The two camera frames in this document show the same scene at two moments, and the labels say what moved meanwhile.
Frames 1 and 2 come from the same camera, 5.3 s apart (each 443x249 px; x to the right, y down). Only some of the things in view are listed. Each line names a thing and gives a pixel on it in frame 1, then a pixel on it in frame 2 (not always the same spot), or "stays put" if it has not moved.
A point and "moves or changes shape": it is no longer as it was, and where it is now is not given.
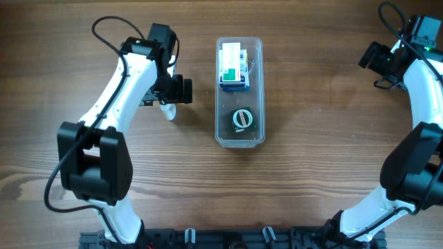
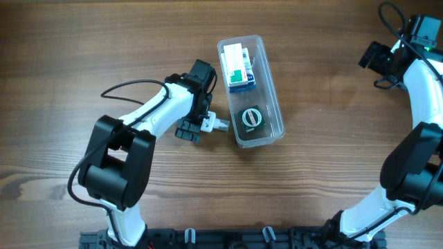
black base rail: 233,238 stays put
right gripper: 374,64 stays put
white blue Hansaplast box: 243,70 to 250,77
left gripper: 187,90 to 189,130
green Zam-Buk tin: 243,120 stays put
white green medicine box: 231,63 stays put
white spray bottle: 169,111 moves or changes shape
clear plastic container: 254,98 to 266,95
